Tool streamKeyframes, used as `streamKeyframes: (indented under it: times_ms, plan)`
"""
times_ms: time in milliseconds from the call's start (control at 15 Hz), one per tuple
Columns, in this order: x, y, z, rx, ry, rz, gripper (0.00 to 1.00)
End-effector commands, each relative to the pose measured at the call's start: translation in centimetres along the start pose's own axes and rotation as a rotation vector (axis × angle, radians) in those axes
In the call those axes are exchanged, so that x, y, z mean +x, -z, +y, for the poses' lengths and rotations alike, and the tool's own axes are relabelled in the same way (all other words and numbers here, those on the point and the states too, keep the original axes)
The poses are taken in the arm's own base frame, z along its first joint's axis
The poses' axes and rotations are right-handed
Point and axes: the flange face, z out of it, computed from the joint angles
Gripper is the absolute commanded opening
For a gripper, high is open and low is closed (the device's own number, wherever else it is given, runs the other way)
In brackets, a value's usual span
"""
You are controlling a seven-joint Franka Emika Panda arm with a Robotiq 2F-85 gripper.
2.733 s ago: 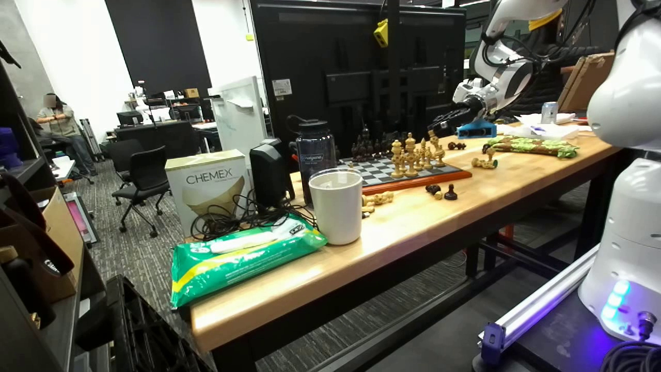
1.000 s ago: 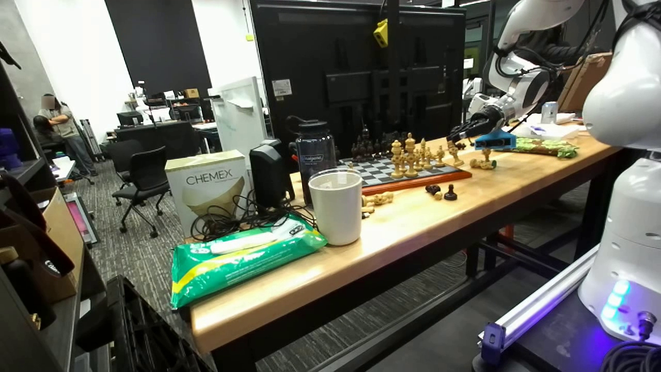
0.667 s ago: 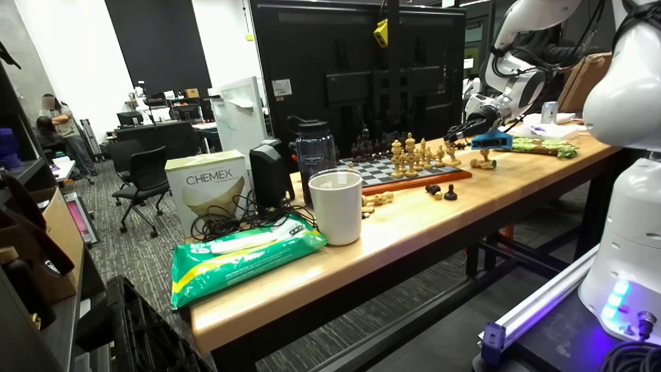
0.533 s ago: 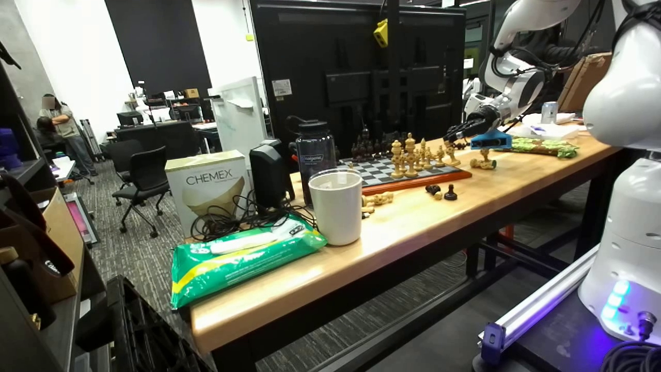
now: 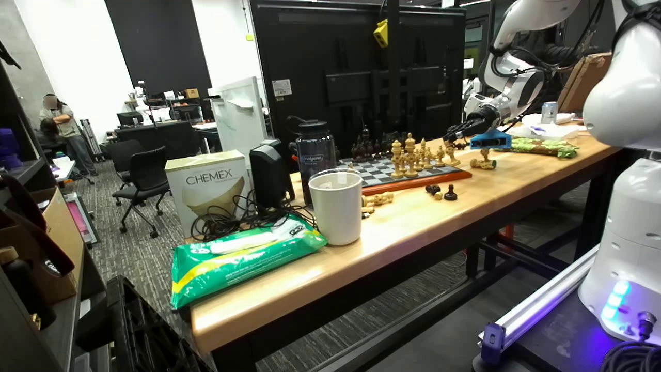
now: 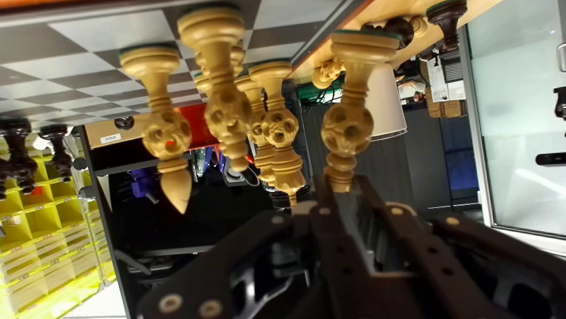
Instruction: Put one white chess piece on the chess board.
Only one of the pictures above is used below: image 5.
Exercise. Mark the black coffee grinder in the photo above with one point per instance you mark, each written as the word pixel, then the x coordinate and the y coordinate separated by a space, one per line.
pixel 266 176

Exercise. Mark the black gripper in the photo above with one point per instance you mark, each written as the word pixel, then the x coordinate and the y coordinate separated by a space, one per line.
pixel 487 123

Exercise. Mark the black table frame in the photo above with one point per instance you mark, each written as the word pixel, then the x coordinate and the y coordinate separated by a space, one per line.
pixel 472 259

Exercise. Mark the dark translucent water bottle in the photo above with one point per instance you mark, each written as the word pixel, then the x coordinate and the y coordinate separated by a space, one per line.
pixel 314 156

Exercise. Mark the pink flat object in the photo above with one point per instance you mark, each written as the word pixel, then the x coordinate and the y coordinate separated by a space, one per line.
pixel 81 217

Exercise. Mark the white board panel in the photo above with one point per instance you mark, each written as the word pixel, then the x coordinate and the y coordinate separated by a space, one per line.
pixel 239 115

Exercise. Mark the dark wooden chess piece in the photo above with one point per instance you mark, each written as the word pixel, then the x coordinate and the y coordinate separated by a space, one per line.
pixel 370 144
pixel 358 146
pixel 450 193
pixel 433 188

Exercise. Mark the clear plastic cup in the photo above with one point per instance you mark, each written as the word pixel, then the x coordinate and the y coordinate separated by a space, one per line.
pixel 548 112

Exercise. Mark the black plastic crate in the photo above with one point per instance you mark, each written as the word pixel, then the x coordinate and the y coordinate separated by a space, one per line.
pixel 144 331

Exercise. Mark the white paper cup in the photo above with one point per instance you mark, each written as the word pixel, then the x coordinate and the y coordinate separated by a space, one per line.
pixel 334 210

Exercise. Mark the open cardboard box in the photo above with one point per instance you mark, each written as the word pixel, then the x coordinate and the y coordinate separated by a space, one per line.
pixel 41 240

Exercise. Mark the large black screen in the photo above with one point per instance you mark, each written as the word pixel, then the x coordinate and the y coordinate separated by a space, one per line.
pixel 331 43

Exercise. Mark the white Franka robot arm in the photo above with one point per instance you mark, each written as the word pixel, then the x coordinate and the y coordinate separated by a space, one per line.
pixel 631 228

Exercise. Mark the white paper label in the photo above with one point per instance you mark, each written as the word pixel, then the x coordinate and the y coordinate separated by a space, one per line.
pixel 282 87

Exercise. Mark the checkered chess board red rim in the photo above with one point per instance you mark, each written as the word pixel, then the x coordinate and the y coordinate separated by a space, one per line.
pixel 372 174

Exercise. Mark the white Chemex filter box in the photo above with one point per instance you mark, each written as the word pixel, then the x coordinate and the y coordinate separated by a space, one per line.
pixel 207 184

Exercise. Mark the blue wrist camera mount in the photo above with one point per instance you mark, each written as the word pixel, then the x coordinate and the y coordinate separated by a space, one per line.
pixel 489 142

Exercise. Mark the green wipes package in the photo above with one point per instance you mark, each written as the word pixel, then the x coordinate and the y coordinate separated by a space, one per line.
pixel 239 262

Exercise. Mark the white plastic tray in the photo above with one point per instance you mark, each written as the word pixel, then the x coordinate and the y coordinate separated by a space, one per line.
pixel 549 130

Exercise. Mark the dark office desk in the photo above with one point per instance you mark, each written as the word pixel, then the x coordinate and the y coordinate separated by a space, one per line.
pixel 158 135

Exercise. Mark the black office chair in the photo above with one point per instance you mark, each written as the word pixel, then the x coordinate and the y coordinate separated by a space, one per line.
pixel 144 180

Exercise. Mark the yellow triangular sign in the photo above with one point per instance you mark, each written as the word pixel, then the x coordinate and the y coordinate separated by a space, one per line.
pixel 383 31

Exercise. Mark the aluminium rail blue bracket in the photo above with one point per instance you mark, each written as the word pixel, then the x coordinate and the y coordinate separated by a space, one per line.
pixel 537 307

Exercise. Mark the seated person in background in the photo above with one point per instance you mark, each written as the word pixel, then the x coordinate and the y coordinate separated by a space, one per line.
pixel 59 120

